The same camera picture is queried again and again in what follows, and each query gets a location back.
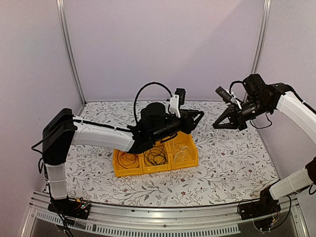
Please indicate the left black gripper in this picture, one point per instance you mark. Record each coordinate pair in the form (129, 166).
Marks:
(188, 117)

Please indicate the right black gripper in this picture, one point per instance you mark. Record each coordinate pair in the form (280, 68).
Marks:
(241, 121)

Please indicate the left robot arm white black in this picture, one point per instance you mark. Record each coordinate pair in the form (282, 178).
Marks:
(66, 129)

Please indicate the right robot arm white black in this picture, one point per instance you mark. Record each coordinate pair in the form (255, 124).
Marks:
(263, 94)

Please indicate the right yellow plastic bin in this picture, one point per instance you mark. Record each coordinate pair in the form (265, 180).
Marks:
(182, 152)

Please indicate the yellow plastic bin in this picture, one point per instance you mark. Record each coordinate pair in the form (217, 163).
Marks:
(155, 159)
(126, 164)
(182, 152)

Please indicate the floral patterned table mat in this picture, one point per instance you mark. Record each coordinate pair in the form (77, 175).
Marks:
(233, 165)

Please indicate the middle yellow plastic bin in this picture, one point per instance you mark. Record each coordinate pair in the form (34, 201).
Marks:
(155, 159)

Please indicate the left yellow plastic bin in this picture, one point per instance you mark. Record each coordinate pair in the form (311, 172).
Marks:
(126, 164)

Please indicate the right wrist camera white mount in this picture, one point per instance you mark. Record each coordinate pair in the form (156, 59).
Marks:
(228, 97)

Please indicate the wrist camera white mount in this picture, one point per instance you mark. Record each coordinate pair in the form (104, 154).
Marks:
(228, 97)
(177, 99)

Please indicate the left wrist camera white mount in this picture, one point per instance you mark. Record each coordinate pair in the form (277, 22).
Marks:
(177, 99)

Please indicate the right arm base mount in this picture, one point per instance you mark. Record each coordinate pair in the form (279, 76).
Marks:
(249, 209)

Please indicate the front aluminium rail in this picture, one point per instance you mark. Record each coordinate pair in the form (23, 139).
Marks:
(109, 220)

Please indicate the right aluminium frame post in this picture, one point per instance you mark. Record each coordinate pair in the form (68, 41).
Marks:
(261, 36)

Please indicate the aluminium frame post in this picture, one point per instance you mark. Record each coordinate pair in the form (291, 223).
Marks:
(68, 49)
(261, 36)

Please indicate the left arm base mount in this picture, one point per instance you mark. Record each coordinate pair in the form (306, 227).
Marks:
(78, 208)

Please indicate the left aluminium frame post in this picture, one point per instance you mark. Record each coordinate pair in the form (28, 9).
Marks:
(68, 49)

